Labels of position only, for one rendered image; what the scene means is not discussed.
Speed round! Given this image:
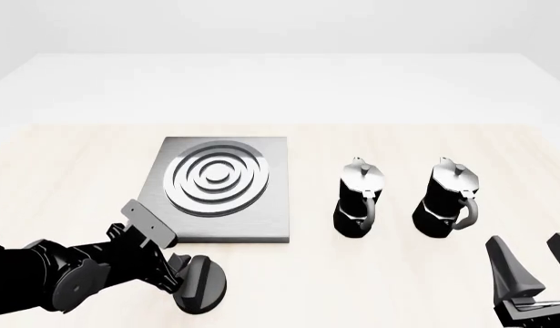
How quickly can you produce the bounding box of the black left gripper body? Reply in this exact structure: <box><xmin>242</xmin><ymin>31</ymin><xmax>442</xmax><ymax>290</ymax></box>
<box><xmin>106</xmin><ymin>221</ymin><xmax>186</xmax><ymax>295</ymax></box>

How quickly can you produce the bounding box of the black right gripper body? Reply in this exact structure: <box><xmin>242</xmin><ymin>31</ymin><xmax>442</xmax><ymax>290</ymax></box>
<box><xmin>492</xmin><ymin>293</ymin><xmax>560</xmax><ymax>328</ymax></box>

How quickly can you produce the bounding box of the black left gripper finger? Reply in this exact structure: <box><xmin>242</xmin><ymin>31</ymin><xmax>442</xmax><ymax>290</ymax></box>
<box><xmin>167</xmin><ymin>251</ymin><xmax>193</xmax><ymax>276</ymax></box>

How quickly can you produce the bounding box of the round black stove knob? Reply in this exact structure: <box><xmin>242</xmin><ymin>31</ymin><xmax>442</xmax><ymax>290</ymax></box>
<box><xmin>171</xmin><ymin>254</ymin><xmax>229</xmax><ymax>316</ymax></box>

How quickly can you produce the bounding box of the flat grey stove plate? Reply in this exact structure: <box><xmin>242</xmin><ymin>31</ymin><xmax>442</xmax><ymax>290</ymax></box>
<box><xmin>134</xmin><ymin>136</ymin><xmax>291</xmax><ymax>246</ymax></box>

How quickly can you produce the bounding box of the black moka pot silver lid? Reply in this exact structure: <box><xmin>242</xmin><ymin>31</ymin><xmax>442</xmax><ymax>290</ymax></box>
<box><xmin>411</xmin><ymin>156</ymin><xmax>482</xmax><ymax>240</ymax></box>
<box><xmin>331</xmin><ymin>156</ymin><xmax>390</xmax><ymax>240</ymax></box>

